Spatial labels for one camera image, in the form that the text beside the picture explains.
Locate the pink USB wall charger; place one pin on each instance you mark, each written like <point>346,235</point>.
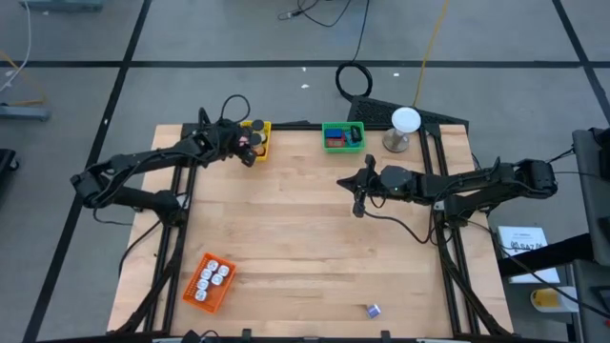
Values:
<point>213,265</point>

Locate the white bulb table lamp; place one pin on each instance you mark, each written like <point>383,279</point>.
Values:
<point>406,120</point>

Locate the blue USB wall charger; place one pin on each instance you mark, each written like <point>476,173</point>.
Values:
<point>202,284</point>

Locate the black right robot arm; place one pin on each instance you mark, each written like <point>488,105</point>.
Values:
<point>476,186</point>

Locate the yellow plastic basket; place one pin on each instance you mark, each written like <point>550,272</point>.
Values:
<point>267,143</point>

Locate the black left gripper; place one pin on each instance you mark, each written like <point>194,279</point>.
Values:
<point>226,138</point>

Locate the purple USB wall charger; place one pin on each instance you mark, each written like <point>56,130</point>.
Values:
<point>206,274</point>
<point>223,270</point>
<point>373,311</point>

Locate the white printed booklet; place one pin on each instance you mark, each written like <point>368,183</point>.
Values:
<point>517,238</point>

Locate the yellow and white container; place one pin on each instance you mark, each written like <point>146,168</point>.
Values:
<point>545,298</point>

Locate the red digital clock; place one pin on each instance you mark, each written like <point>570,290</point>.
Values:
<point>335,142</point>

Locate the black aluminium rig frame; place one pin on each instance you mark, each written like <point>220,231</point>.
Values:
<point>305,127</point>

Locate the green plastic basket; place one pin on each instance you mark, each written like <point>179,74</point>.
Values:
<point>329,149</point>

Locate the black metal beam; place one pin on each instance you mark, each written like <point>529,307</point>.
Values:
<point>548,257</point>

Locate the orange plastic basket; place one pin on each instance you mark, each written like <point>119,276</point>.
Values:
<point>190,295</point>

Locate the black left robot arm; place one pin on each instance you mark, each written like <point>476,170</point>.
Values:
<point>143,159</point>

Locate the grey table foot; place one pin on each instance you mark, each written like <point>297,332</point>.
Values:
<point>62,6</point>
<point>24,112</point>

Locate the black hourglass orange sand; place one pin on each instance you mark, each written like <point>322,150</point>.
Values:
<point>256,138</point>

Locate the black hourglass white sand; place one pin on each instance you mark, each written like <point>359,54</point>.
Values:
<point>258,124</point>

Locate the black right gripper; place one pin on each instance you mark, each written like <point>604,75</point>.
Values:
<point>386,181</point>

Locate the grey metal cabinet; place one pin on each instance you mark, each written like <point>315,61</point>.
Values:
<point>588,200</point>

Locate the black mesh computer case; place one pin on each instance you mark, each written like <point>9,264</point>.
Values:
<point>372,112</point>

